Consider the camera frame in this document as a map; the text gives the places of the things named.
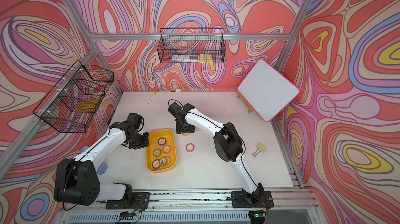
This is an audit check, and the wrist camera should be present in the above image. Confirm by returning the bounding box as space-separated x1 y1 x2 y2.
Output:
126 113 144 131
168 103 195 120

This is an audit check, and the red tape roll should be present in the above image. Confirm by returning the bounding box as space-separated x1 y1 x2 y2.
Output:
162 145 171 154
185 143 195 153

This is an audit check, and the yellow plastic storage box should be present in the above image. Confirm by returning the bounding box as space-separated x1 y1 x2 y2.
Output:
146 129 177 173

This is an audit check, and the purple tape roll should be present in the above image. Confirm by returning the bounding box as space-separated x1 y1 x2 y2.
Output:
151 159 161 170
157 138 167 146

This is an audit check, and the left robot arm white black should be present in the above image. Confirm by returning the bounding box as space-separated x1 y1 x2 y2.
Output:
53 120 149 207

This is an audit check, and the orange tape roll top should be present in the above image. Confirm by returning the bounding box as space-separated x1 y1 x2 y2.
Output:
165 156 171 165

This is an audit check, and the yellow-green tape roll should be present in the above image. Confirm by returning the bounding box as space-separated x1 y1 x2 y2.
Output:
159 157 166 166
153 149 162 158

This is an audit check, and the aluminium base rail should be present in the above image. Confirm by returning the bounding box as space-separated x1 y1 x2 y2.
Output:
53 188 325 224

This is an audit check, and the black wire basket back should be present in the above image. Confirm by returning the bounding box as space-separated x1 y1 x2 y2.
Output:
157 27 226 64

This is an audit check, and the white board pink frame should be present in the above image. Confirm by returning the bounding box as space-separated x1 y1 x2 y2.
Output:
237 60 300 122

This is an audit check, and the black wire basket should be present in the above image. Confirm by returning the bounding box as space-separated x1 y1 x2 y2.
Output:
157 27 226 64
33 60 115 133

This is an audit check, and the wooden easel stand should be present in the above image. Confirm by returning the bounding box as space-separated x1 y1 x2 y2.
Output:
236 91 254 114

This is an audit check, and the yellow block in back basket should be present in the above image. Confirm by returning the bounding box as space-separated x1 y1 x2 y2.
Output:
199 54 214 64

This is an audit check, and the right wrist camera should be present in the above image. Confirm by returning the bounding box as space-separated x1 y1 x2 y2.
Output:
168 103 195 120

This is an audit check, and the white yellow marker pen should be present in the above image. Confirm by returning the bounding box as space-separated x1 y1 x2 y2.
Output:
147 91 158 105

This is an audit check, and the yellow item in left basket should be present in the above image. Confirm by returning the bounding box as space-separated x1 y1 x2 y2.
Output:
75 99 98 113

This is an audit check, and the blue cloth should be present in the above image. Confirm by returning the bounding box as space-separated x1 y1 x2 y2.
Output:
81 146 108 175

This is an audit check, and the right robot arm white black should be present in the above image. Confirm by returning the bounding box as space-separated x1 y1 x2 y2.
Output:
168 103 273 210

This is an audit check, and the yellow binder clip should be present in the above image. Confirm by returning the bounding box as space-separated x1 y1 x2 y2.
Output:
252 143 267 157

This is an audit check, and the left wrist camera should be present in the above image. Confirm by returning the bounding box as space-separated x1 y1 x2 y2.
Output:
126 113 144 131

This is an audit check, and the black wire basket left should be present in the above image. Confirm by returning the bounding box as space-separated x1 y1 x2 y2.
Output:
33 60 115 133

